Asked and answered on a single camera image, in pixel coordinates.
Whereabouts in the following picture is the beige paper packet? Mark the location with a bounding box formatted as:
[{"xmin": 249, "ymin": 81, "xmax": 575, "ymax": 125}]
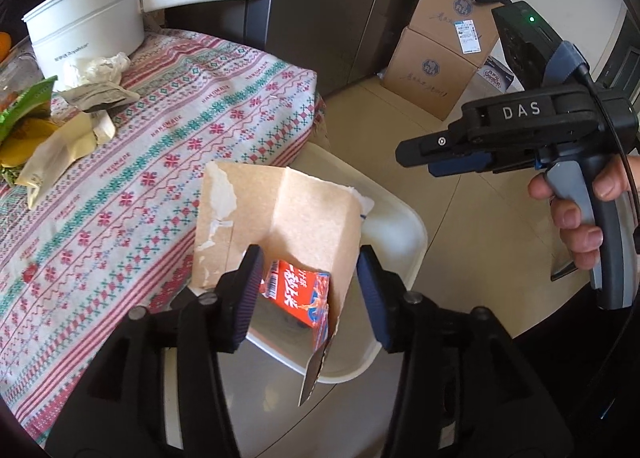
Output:
[{"xmin": 15, "ymin": 111, "xmax": 116, "ymax": 209}]

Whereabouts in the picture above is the dark grey refrigerator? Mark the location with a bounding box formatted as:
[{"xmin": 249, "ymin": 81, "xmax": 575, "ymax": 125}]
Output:
[{"xmin": 157, "ymin": 0, "xmax": 451, "ymax": 99}]

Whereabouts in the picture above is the silver grey wrapper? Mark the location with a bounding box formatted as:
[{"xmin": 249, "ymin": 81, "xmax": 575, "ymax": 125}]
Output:
[{"xmin": 60, "ymin": 81, "xmax": 142, "ymax": 113}]

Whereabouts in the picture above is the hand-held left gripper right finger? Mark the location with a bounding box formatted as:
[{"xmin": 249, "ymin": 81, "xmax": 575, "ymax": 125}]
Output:
[{"xmin": 356, "ymin": 244, "xmax": 573, "ymax": 458}]

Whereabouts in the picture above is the green snack packet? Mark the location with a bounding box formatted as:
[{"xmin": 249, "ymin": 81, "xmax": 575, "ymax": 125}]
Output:
[{"xmin": 0, "ymin": 76, "xmax": 58, "ymax": 139}]

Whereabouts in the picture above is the white blue tissue pack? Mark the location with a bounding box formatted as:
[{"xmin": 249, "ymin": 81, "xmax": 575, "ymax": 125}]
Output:
[{"xmin": 477, "ymin": 57, "xmax": 518, "ymax": 94}]

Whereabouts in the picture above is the white tissue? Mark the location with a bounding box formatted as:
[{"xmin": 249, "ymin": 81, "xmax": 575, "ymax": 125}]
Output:
[{"xmin": 62, "ymin": 52, "xmax": 132, "ymax": 89}]

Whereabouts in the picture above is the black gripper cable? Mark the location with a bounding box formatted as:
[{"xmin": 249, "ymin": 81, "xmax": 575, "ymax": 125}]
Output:
[{"xmin": 575, "ymin": 63, "xmax": 640, "ymax": 259}]

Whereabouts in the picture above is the patterned striped tablecloth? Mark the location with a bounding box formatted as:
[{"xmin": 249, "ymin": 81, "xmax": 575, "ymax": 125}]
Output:
[{"xmin": 0, "ymin": 28, "xmax": 326, "ymax": 439}]

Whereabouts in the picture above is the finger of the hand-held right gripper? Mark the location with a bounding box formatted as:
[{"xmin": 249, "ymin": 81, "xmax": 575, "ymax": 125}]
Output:
[
  {"xmin": 427, "ymin": 154, "xmax": 493, "ymax": 178},
  {"xmin": 395, "ymin": 131, "xmax": 483, "ymax": 168}
]

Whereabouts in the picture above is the red printed carton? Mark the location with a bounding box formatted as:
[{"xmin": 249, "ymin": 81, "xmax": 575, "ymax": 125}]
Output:
[{"xmin": 260, "ymin": 259, "xmax": 333, "ymax": 345}]

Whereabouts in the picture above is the person's right hand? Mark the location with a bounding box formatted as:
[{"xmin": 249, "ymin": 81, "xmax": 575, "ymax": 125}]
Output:
[{"xmin": 528, "ymin": 153, "xmax": 640, "ymax": 272}]

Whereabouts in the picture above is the white plastic bin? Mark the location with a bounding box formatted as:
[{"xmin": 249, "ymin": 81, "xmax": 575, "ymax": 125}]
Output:
[{"xmin": 162, "ymin": 141, "xmax": 429, "ymax": 454}]

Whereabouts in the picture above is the yellow snack packet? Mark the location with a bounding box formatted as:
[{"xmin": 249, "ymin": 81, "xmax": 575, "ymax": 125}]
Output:
[{"xmin": 0, "ymin": 118, "xmax": 58, "ymax": 170}]

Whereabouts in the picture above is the white electric cooking pot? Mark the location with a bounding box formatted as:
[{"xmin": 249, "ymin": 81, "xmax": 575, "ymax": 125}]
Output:
[{"xmin": 22, "ymin": 0, "xmax": 261, "ymax": 79}]

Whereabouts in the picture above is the torn brown cardboard piece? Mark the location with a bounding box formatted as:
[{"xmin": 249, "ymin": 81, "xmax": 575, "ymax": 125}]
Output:
[{"xmin": 192, "ymin": 161, "xmax": 368, "ymax": 406}]

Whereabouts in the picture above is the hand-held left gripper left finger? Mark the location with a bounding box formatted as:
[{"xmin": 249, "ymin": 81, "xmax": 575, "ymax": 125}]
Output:
[{"xmin": 45, "ymin": 244, "xmax": 266, "ymax": 458}]

